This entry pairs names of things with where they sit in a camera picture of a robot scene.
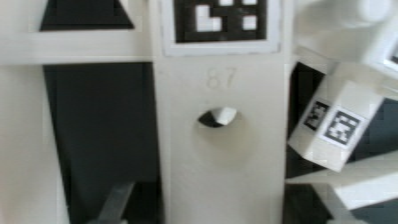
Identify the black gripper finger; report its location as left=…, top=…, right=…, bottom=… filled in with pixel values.
left=87, top=182, right=135, bottom=224

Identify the white chair leg with tag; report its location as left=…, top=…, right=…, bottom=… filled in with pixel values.
left=286, top=151, right=398, bottom=210

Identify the white chair backrest frame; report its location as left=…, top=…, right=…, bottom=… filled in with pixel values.
left=0, top=0, right=294, bottom=224

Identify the white chair seat part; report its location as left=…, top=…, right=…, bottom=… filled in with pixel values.
left=294, top=0, right=398, bottom=100

